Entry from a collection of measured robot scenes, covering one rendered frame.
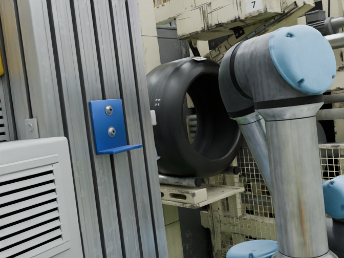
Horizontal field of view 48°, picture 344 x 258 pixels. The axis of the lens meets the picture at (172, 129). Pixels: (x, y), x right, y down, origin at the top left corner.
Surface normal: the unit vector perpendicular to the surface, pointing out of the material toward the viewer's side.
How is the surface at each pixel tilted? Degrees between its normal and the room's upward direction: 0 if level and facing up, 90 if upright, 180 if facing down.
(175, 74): 56
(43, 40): 90
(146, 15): 90
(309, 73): 82
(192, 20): 90
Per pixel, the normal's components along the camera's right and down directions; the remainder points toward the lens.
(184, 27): -0.74, 0.12
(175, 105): 0.52, -0.07
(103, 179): 0.82, -0.07
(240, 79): -0.80, 0.38
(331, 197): -0.86, 0.13
